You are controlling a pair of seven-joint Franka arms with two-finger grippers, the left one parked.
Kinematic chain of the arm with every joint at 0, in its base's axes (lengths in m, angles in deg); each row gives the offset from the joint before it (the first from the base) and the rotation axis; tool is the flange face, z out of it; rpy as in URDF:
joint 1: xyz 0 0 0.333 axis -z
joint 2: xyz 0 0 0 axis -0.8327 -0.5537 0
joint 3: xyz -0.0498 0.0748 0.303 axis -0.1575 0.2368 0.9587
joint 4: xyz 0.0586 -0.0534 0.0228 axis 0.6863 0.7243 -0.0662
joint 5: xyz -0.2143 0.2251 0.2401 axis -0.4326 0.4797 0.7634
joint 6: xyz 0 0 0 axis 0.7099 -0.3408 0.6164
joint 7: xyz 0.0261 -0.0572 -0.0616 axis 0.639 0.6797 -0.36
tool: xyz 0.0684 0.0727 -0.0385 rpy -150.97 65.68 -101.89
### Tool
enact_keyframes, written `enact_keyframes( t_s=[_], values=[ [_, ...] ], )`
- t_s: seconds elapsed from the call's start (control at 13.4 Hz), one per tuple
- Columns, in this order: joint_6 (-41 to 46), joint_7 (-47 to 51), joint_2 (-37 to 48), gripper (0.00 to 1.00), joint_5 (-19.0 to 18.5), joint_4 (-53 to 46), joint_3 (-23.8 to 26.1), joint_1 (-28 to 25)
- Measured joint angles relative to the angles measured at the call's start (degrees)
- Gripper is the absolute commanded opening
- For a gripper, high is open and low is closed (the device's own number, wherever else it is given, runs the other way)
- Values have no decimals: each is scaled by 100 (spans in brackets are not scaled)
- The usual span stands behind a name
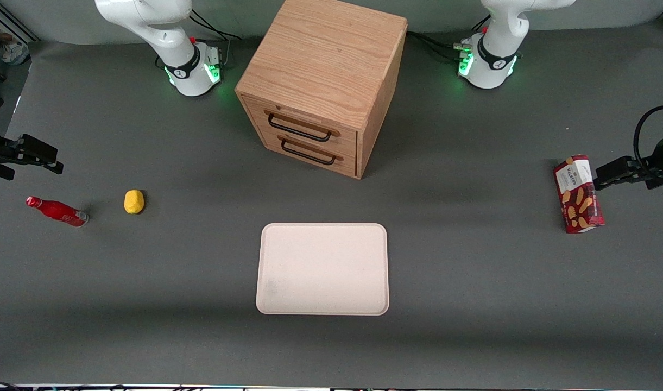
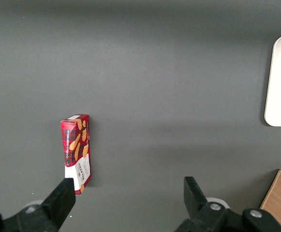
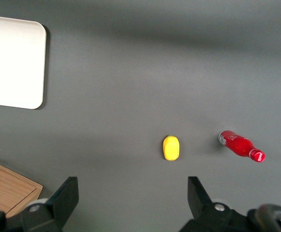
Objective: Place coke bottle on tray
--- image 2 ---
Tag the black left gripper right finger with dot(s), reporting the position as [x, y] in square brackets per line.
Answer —
[194, 200]

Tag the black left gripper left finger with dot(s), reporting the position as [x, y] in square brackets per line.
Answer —
[55, 205]

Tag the red tartan shortbread box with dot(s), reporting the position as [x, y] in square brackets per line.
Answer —
[78, 149]

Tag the light wooden board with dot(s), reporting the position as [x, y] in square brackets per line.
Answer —
[280, 200]

